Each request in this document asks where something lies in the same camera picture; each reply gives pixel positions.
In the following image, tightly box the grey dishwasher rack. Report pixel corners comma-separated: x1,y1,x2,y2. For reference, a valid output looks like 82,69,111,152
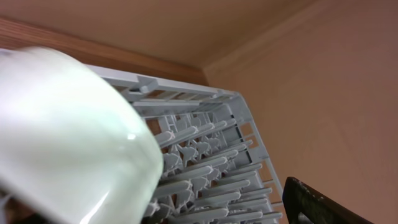
91,66,283,223

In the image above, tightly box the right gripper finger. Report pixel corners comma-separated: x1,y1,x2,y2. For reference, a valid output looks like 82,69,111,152
282,177,371,224

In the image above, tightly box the green bowl with rice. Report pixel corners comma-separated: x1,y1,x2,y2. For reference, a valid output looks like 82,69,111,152
1,48,164,223

